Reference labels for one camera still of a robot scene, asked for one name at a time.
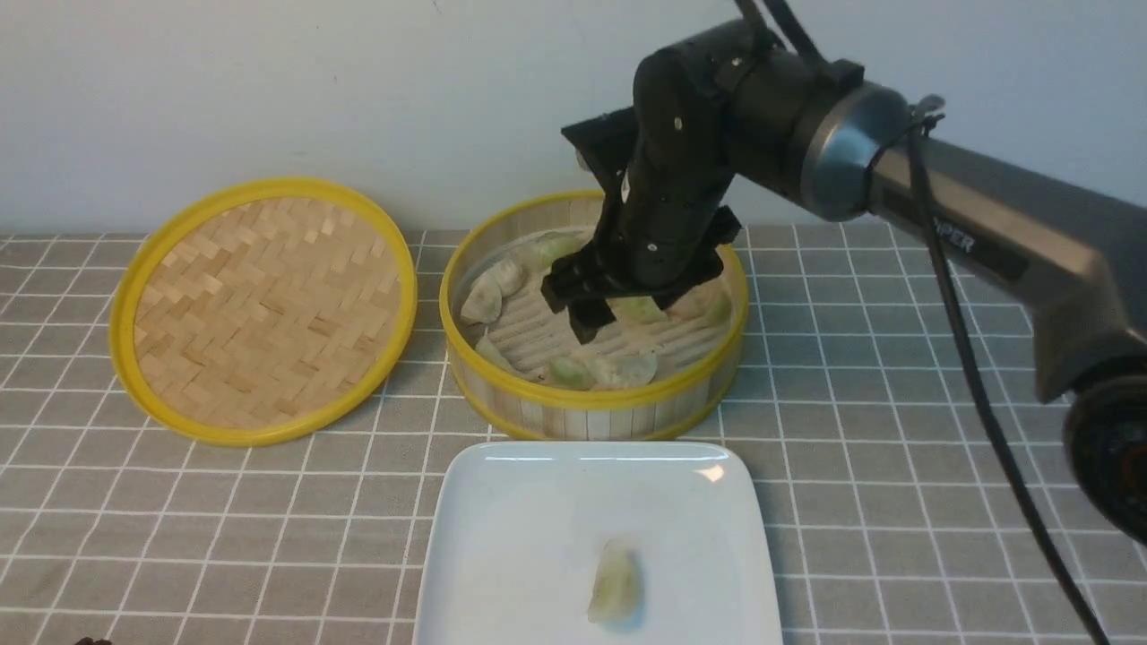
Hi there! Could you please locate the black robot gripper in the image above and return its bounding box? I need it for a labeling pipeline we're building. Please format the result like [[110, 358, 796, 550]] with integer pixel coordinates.
[[540, 41, 733, 344]]

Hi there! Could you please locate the green steamed dumpling front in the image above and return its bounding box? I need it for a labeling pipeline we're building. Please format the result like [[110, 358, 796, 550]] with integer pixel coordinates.
[[545, 357, 596, 391]]

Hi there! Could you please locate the white steamed dumpling front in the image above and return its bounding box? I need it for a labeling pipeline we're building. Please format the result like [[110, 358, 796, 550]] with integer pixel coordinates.
[[587, 352, 660, 391]]

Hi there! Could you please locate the pale green steamed dumpling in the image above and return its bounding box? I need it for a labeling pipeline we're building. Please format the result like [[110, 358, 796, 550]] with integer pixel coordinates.
[[587, 538, 643, 624]]

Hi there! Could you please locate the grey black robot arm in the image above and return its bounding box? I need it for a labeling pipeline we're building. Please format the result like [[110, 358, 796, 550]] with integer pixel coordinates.
[[541, 13, 1146, 541]]

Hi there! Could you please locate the green steamed dumpling centre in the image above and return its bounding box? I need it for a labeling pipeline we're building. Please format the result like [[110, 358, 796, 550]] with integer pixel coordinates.
[[608, 297, 668, 325]]

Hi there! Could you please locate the pink steamed dumpling right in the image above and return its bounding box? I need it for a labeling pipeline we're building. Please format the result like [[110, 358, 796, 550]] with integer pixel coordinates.
[[668, 288, 710, 320]]

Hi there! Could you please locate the white square ceramic plate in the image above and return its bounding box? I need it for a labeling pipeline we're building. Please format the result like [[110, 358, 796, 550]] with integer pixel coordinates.
[[412, 442, 785, 644]]

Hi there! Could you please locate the green dumpling at back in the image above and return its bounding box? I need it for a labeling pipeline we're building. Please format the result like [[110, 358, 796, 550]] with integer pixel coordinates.
[[526, 232, 587, 272]]

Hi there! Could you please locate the white steamer liner paper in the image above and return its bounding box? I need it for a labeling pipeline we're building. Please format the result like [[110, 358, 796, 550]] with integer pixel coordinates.
[[458, 228, 738, 387]]

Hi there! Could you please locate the white dumpling upper left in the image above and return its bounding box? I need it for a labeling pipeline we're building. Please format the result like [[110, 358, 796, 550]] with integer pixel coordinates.
[[487, 257, 526, 298]]

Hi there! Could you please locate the yellow rimmed bamboo steamer basket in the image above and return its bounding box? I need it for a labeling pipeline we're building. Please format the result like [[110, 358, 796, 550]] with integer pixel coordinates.
[[438, 191, 749, 441]]

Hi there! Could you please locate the white dumpling left edge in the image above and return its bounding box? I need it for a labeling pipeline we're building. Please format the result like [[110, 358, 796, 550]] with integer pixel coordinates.
[[459, 274, 504, 325]]

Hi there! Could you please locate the green dumpling right edge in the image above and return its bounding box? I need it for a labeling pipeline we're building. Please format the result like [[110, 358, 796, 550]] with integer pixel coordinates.
[[701, 288, 734, 327]]

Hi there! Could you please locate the yellow rimmed bamboo steamer lid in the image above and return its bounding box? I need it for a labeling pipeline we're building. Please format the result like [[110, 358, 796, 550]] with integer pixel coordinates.
[[109, 178, 418, 446]]

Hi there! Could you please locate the grey checked tablecloth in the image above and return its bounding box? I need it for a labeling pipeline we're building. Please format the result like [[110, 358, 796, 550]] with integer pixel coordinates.
[[1, 220, 1087, 644]]

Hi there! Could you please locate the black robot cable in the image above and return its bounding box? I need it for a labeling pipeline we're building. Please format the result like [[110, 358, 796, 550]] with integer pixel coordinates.
[[735, 0, 1111, 645]]

